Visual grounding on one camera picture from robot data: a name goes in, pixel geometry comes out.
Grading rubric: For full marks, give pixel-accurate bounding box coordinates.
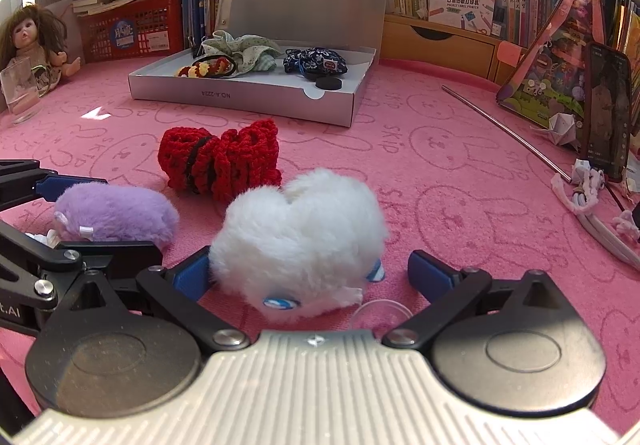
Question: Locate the pink triangular cardboard stand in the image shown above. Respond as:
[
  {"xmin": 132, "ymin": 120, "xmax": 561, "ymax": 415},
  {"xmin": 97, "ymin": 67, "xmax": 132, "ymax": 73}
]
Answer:
[{"xmin": 495, "ymin": 0, "xmax": 608, "ymax": 128}]

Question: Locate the grey document box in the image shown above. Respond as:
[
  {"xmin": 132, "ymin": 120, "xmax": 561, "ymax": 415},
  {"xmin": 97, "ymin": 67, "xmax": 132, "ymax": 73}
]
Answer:
[{"xmin": 127, "ymin": 0, "xmax": 393, "ymax": 128}]

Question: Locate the wooden drawer organiser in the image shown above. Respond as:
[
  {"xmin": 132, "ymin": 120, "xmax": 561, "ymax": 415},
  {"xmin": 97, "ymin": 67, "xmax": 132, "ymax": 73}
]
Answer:
[{"xmin": 380, "ymin": 14, "xmax": 528, "ymax": 81}]

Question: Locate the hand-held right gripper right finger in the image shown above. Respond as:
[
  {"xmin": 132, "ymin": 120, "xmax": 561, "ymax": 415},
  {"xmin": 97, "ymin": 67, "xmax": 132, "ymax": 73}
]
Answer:
[{"xmin": 382, "ymin": 247, "xmax": 576, "ymax": 351}]

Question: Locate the white cable bundle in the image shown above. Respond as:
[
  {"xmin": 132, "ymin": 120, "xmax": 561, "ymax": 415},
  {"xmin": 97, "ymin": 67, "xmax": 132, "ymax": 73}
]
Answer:
[{"xmin": 550, "ymin": 160, "xmax": 640, "ymax": 266}]

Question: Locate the white printed carton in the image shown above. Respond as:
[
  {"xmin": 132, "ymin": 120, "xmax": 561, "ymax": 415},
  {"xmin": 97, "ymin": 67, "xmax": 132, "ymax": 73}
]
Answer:
[{"xmin": 427, "ymin": 0, "xmax": 498, "ymax": 37}]

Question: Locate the red yellow crocheted hair tie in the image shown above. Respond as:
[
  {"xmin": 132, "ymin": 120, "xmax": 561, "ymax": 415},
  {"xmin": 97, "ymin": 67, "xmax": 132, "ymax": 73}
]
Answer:
[{"xmin": 174, "ymin": 60, "xmax": 223, "ymax": 78}]

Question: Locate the large red plastic basket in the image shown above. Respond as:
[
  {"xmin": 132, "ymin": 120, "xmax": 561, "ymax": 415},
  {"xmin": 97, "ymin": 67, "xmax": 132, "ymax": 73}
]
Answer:
[{"xmin": 79, "ymin": 0, "xmax": 186, "ymax": 63}]

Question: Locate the pink bunny print table mat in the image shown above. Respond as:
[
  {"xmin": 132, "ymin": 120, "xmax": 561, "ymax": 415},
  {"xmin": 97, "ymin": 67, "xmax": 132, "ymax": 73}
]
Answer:
[{"xmin": 0, "ymin": 56, "xmax": 640, "ymax": 426}]

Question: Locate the white tissue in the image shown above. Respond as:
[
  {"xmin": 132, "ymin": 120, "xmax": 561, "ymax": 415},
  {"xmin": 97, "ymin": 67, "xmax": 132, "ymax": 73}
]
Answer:
[{"xmin": 25, "ymin": 230, "xmax": 63, "ymax": 246}]

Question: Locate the black elastic hair tie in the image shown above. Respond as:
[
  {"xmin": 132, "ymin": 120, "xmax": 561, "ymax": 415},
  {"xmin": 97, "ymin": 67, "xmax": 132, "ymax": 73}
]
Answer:
[{"xmin": 192, "ymin": 54, "xmax": 240, "ymax": 77}]

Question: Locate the blue floral drawstring pouch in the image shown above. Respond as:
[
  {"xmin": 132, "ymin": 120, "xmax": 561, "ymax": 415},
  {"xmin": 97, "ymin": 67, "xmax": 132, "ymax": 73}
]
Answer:
[{"xmin": 282, "ymin": 46, "xmax": 351, "ymax": 78}]

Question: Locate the black smartphone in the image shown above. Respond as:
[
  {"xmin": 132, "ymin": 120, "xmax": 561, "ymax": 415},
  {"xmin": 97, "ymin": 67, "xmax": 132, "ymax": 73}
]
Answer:
[{"xmin": 580, "ymin": 42, "xmax": 632, "ymax": 183}]

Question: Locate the red crocheted scrunchie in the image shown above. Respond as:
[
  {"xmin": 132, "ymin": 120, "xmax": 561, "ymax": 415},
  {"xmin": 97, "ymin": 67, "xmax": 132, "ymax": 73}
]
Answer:
[{"xmin": 159, "ymin": 118, "xmax": 283, "ymax": 201}]

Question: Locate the row of thin picture books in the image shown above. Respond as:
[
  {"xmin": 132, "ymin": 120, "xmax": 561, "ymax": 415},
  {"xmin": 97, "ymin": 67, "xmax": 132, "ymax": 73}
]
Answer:
[{"xmin": 607, "ymin": 0, "xmax": 640, "ymax": 91}]

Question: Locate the clear suction cup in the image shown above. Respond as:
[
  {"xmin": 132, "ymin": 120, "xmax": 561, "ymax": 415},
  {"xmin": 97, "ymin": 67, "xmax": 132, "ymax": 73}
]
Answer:
[{"xmin": 354, "ymin": 299, "xmax": 412, "ymax": 332}]

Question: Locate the purple plush toy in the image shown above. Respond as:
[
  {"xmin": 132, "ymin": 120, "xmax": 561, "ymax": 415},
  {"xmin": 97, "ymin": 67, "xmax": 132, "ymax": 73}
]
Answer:
[{"xmin": 52, "ymin": 182, "xmax": 181, "ymax": 251}]

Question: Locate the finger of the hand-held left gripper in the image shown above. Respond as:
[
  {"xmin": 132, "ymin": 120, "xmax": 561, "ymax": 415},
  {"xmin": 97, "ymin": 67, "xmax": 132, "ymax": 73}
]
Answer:
[
  {"xmin": 0, "ymin": 159, "xmax": 108, "ymax": 208},
  {"xmin": 0, "ymin": 220, "xmax": 163, "ymax": 298}
]

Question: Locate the green checkered cloth pouch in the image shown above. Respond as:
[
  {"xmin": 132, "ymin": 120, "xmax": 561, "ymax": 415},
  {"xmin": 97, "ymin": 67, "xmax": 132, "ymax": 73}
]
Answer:
[{"xmin": 200, "ymin": 30, "xmax": 283, "ymax": 76}]

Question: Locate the white plush toy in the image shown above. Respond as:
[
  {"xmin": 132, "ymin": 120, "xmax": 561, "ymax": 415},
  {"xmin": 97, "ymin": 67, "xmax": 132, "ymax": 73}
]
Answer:
[{"xmin": 209, "ymin": 168, "xmax": 388, "ymax": 326}]

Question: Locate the brown-haired doll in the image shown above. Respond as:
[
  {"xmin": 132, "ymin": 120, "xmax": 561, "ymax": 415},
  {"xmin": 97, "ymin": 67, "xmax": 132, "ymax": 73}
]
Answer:
[{"xmin": 0, "ymin": 4, "xmax": 82, "ymax": 96}]

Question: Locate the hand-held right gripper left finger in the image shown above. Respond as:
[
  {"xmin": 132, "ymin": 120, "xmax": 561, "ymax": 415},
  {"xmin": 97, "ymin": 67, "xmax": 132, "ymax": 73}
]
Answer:
[{"xmin": 62, "ymin": 245, "xmax": 251, "ymax": 352}]

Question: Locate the thin metal rod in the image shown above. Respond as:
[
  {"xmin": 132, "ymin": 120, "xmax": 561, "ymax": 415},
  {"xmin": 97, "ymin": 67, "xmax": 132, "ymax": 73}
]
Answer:
[{"xmin": 441, "ymin": 85, "xmax": 573, "ymax": 183}]

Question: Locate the white paper origami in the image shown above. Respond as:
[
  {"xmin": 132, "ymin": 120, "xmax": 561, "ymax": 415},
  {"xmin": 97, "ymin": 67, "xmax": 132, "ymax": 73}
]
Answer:
[{"xmin": 530, "ymin": 112, "xmax": 581, "ymax": 151}]

